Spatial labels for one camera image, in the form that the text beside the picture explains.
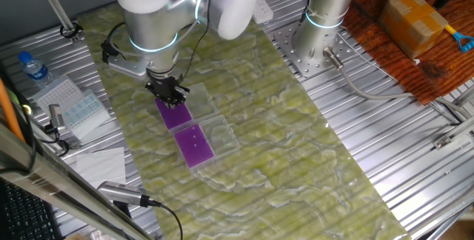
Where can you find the large silver camera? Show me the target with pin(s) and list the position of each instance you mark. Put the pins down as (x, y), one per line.
(122, 192)

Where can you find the white paper sheet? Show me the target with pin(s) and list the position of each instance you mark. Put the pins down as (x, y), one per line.
(100, 166)

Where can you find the aluminium frame bar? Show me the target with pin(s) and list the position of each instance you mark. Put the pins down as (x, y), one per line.
(55, 184)

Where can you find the metal pole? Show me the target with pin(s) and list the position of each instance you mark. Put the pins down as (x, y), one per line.
(55, 4)

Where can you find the black keyboard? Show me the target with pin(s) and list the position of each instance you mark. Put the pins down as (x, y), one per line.
(26, 218)

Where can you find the taped cardboard box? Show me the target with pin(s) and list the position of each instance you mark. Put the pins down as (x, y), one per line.
(411, 25)

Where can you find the blue yellow toy shovel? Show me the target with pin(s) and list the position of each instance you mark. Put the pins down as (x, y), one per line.
(451, 30)

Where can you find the black camera clamp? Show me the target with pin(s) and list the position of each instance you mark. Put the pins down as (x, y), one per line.
(55, 136)

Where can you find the white power strip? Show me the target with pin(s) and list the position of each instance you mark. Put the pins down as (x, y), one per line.
(263, 12)

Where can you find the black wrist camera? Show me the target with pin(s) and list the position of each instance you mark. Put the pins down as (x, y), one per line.
(109, 52)

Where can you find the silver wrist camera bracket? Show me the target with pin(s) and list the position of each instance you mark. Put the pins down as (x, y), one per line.
(129, 66)

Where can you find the blue cap water bottle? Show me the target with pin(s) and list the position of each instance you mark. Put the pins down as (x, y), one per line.
(37, 71)

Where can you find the small metal corner bracket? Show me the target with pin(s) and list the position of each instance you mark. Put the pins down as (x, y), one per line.
(442, 142)

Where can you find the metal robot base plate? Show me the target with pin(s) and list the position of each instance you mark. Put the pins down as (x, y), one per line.
(296, 62)

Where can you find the blue pipette tip box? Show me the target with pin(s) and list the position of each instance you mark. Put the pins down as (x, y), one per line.
(87, 114)

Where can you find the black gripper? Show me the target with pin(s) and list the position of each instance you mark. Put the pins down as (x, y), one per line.
(164, 83)

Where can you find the small grey camera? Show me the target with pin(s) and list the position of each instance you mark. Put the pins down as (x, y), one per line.
(56, 116)

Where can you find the green marble pattern mat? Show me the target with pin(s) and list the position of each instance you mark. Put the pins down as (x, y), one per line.
(277, 158)

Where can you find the reddish brown wooden board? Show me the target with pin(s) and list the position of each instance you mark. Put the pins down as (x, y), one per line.
(389, 73)

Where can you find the orange pole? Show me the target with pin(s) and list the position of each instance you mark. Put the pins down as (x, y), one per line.
(8, 110)

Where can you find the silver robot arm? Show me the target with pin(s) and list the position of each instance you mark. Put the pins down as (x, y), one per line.
(148, 14)

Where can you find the white pipette tip box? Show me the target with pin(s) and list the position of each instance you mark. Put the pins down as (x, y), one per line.
(57, 93)

